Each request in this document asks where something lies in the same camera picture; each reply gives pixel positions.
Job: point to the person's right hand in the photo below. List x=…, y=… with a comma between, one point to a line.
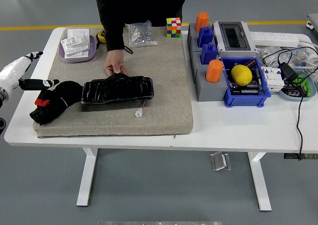
x=114, y=61

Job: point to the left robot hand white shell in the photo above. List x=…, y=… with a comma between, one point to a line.
x=12, y=71

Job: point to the black rag with red tag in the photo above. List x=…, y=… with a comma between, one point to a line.
x=62, y=93

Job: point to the person's right forearm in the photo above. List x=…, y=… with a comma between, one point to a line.
x=114, y=38

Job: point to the purple tray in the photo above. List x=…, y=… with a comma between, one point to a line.
x=92, y=48

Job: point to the yellow tape measure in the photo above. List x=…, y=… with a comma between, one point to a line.
x=100, y=35

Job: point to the clear bag of nuts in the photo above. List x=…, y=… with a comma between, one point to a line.
x=141, y=35

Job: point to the white metal block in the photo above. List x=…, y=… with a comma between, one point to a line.
x=74, y=46

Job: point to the grey-brown mat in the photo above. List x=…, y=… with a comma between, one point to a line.
x=161, y=86

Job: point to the person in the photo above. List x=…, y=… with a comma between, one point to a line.
x=149, y=4

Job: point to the colourful puzzle cube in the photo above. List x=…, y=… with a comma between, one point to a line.
x=174, y=27

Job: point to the blue plastic block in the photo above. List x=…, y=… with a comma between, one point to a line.
x=205, y=37
x=209, y=54

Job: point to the orange cylinder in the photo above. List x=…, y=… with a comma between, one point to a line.
x=201, y=21
x=214, y=71

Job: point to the grey electrical distribution box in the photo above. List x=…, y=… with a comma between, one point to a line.
x=233, y=38

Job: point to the white table leg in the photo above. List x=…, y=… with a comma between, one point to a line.
x=87, y=180
x=261, y=185

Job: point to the yellow lemon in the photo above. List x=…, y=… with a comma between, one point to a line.
x=241, y=74

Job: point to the brown cylinder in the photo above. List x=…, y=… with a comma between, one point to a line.
x=251, y=63

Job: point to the dark circuit board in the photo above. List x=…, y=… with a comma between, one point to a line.
x=248, y=89
x=293, y=91

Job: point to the blue plastic bin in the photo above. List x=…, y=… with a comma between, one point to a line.
x=246, y=99

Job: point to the white circuit breaker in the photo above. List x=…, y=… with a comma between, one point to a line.
x=273, y=82

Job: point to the white power strip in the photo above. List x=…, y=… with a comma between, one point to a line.
x=273, y=37

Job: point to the black power adapter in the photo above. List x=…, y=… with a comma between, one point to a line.
x=288, y=71

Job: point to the light blue dish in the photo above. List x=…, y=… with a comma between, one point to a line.
x=290, y=97

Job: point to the clear bags of small parts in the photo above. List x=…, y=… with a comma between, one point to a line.
x=298, y=54

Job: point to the green plastic part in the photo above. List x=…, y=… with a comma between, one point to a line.
x=306, y=86

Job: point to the black table control box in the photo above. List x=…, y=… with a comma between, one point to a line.
x=290, y=156

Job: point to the metal bracket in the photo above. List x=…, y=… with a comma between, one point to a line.
x=219, y=161

